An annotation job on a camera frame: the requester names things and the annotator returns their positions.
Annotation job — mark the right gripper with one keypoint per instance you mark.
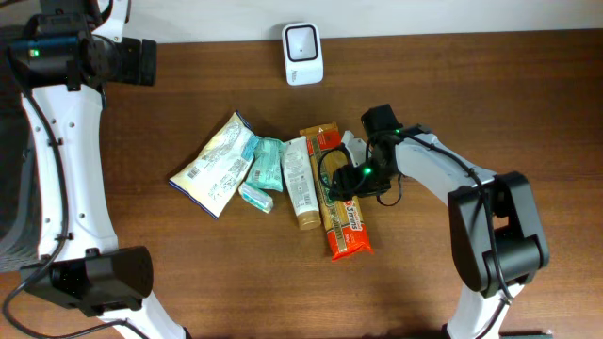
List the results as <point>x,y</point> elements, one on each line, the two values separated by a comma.
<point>350,185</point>

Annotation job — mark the red spaghetti packet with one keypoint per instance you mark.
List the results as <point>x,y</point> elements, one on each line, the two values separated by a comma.
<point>343,221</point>

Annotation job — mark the white gold-capped tube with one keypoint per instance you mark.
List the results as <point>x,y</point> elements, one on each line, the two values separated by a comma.
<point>299,181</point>

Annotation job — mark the teal snack pouch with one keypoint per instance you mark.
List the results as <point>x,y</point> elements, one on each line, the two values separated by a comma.
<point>265,172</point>

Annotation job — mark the green tissue pack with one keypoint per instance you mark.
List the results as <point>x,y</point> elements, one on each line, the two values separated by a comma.
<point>256,197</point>

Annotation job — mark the cream snack bag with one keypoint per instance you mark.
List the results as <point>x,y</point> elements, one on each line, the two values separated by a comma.
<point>212,178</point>

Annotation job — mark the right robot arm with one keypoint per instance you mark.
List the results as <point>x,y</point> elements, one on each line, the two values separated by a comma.
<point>497,238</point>

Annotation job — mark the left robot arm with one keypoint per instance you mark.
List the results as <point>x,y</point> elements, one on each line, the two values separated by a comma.
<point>61,64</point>

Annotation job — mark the white barcode scanner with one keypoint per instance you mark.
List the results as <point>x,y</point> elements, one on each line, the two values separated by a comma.
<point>302,54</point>

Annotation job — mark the grey plastic mesh basket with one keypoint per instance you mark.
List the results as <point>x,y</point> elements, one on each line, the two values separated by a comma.
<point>20,194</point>

